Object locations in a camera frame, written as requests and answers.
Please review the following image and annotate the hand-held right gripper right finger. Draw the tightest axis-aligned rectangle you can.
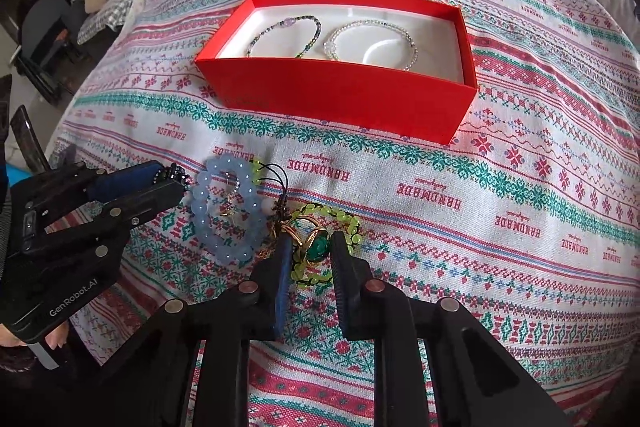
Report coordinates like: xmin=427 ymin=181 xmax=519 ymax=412
xmin=331 ymin=233 xmax=561 ymax=427

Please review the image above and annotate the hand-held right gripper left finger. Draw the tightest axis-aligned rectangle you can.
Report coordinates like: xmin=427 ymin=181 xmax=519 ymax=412
xmin=107 ymin=237 xmax=295 ymax=427

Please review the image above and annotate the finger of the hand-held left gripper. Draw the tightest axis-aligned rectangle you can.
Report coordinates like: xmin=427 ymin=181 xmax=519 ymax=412
xmin=29 ymin=180 xmax=186 ymax=259
xmin=12 ymin=160 xmax=164 ymax=229

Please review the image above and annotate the black hair clip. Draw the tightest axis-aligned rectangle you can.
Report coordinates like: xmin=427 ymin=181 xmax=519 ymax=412
xmin=155 ymin=162 xmax=189 ymax=188

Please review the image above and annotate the gold green stone ring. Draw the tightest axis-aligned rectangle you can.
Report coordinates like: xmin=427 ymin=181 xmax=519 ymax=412
xmin=294 ymin=217 xmax=334 ymax=266

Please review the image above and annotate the light blue beaded bracelet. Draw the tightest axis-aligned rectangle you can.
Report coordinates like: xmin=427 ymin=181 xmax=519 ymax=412
xmin=189 ymin=155 xmax=272 ymax=266

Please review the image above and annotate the green bead black cord bracelet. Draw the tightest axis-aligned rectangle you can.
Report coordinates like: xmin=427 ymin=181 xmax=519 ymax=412
xmin=250 ymin=159 xmax=362 ymax=290

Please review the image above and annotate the thin charm bracelet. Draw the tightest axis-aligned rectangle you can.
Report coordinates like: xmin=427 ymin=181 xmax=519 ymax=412
xmin=219 ymin=169 xmax=253 ymax=220

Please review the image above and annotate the red cardboard box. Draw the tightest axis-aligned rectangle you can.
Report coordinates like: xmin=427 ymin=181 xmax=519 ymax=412
xmin=194 ymin=0 xmax=477 ymax=146

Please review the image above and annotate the patterned woven tablecloth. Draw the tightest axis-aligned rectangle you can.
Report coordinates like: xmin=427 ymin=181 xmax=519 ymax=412
xmin=45 ymin=0 xmax=640 ymax=427

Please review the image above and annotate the grey checked cloth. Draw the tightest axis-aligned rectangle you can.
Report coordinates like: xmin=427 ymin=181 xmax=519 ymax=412
xmin=76 ymin=0 xmax=142 ymax=46

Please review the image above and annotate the black chair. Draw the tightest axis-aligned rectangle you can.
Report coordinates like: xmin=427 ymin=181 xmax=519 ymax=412
xmin=12 ymin=0 xmax=90 ymax=104

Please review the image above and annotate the dark green beaded bracelet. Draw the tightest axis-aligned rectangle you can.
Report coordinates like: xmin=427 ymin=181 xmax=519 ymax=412
xmin=246 ymin=14 xmax=322 ymax=59

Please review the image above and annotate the clear beaded bracelet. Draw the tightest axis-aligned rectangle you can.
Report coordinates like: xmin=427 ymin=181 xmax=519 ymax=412
xmin=322 ymin=20 xmax=419 ymax=72

